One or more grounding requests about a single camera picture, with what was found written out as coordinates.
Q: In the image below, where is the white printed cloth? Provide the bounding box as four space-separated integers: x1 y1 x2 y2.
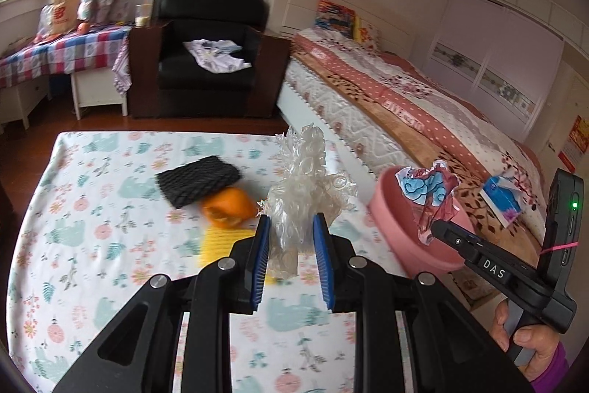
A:
183 38 253 74

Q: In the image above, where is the pink patchwork quilt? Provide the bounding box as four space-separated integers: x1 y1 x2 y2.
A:
294 29 546 214

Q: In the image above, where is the red blue paper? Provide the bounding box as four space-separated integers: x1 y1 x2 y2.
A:
396 160 461 246

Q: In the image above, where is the pink plastic bucket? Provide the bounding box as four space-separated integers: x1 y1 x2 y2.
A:
368 166 475 278

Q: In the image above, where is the colourful printed pillow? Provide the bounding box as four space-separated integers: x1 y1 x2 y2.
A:
315 0 356 39

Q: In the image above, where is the red wall poster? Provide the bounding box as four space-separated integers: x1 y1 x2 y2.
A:
557 114 589 177

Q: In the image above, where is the brown paper bag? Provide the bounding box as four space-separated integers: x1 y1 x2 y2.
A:
50 0 86 35

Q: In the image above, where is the clear bag with red logo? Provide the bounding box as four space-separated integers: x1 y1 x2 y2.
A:
37 4 58 41

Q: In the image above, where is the black leather armchair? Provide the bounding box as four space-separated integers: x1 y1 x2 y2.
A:
126 0 292 120

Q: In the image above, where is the brown leaf pattern blanket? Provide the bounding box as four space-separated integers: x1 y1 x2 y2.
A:
290 48 548 256

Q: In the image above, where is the floral tablecloth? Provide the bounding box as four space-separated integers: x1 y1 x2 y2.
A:
7 130 465 393

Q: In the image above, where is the white bed headboard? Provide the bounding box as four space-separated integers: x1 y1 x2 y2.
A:
269 0 415 53

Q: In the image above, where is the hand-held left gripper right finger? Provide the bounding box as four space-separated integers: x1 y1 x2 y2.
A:
312 212 537 393

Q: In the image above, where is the clear plastic bag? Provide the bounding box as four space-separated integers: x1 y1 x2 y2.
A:
257 125 359 281

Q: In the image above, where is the white desk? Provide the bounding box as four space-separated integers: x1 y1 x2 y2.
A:
0 71 130 129

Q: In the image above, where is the white wardrobe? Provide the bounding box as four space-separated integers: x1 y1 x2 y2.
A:
421 0 589 191

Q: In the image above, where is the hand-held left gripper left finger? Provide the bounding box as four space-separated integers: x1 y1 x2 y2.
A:
52 215 272 393

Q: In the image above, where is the bed with white mattress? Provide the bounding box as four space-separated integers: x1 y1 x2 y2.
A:
278 27 548 311

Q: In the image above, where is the person's right hand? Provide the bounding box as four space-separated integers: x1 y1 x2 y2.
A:
490 300 564 382

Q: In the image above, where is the yellow cloth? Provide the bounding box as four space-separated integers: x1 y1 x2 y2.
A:
198 225 288 285

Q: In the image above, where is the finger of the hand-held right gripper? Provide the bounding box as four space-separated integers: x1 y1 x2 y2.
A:
430 220 482 260

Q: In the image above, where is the checked tablecloth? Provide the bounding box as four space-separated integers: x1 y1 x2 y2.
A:
0 25 134 97

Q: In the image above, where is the black foam net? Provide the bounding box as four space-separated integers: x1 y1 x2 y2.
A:
155 156 242 210

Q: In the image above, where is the yellow floral pillow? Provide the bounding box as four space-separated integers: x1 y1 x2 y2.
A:
354 18 382 50

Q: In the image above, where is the blue tissue box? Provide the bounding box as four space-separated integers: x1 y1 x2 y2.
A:
481 174 530 228

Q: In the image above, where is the orange peel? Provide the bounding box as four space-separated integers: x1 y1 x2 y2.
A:
201 187 258 230

